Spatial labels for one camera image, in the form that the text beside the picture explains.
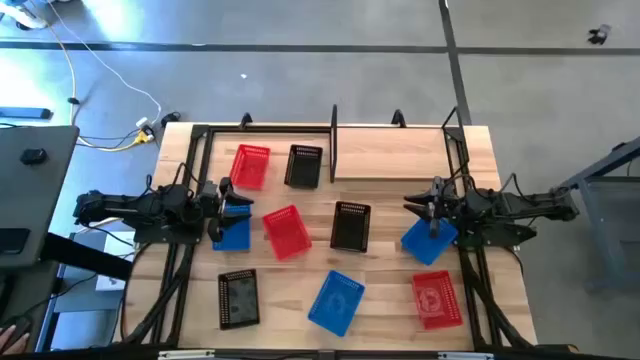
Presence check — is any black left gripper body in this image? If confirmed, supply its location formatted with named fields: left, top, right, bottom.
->
left=198, top=180, right=225, bottom=244

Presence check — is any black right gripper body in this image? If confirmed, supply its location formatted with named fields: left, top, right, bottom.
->
left=428, top=175, right=465, bottom=239

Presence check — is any blue plastic basket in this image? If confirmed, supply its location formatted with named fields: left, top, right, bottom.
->
left=399, top=217, right=460, bottom=267
left=306, top=269, right=367, bottom=338
left=211, top=202, right=252, bottom=253

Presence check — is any red plastic basket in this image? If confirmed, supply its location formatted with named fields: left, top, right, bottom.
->
left=262, top=204, right=314, bottom=262
left=228, top=143, right=272, bottom=192
left=411, top=270, right=464, bottom=332

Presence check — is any black plastic basket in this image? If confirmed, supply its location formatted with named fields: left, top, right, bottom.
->
left=329, top=200, right=372, bottom=254
left=283, top=143, right=324, bottom=190
left=217, top=268, right=261, bottom=332

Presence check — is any white box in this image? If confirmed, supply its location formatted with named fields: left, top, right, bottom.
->
left=94, top=230, right=137, bottom=294

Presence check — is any black desk leg bar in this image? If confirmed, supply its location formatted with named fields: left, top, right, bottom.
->
left=42, top=232, right=134, bottom=282

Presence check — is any black floor tape strip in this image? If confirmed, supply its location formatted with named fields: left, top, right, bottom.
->
left=437, top=0, right=474, bottom=126
left=0, top=40, right=640, bottom=56

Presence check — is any silver aluminium bar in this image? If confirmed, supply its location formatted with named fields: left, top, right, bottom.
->
left=436, top=350, right=496, bottom=360
left=157, top=349, right=217, bottom=360

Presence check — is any grey-blue metal cart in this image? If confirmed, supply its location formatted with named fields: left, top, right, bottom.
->
left=551, top=135, right=640, bottom=294

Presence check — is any grey desk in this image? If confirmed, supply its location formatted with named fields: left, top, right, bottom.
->
left=0, top=124, right=81, bottom=274

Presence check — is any small black desk device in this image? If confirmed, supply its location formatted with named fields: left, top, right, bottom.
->
left=19, top=147, right=49, bottom=166

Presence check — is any black flat pad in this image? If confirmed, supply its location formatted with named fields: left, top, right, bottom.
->
left=0, top=227, right=31, bottom=256

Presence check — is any dark flat bar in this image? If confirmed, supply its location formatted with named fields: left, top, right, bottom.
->
left=0, top=106, right=53, bottom=121

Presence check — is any black computer mouse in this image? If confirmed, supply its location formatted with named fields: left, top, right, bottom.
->
left=7, top=315, right=34, bottom=336

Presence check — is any small black floor object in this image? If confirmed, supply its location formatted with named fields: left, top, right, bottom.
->
left=587, top=23, right=612, bottom=46

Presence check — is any person's hand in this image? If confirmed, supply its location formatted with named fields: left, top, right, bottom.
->
left=0, top=324, right=31, bottom=356

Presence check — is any white floor object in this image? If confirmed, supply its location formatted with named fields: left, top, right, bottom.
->
left=0, top=0, right=49, bottom=31

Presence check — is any white floor cable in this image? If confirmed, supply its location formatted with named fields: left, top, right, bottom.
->
left=45, top=0, right=164, bottom=126

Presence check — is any cream yellow floor cable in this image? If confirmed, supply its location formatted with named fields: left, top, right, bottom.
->
left=29, top=0, right=151, bottom=153

